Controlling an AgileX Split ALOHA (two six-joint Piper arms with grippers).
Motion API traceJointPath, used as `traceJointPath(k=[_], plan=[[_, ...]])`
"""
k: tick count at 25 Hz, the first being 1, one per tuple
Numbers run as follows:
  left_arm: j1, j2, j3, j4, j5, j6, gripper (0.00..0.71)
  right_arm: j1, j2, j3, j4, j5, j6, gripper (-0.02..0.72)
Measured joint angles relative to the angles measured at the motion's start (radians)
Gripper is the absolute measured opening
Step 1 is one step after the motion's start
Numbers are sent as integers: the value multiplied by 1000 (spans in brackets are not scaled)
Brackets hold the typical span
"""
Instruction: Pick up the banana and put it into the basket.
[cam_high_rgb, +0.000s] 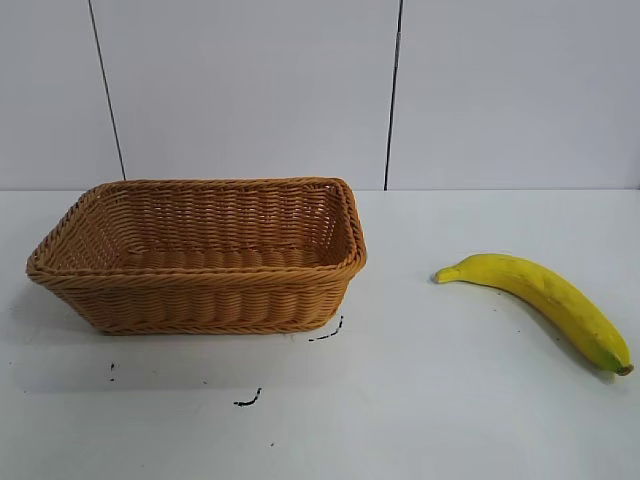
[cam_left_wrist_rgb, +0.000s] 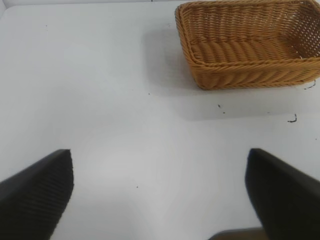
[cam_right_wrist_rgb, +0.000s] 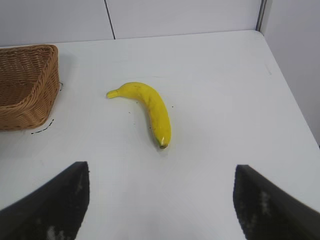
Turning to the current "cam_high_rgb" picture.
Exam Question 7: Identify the yellow banana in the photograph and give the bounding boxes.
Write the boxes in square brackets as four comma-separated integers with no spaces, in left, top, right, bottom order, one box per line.
[433,253,635,377]

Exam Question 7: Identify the brown woven wicker basket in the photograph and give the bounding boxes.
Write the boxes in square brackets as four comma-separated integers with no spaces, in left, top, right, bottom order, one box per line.
[25,175,368,337]

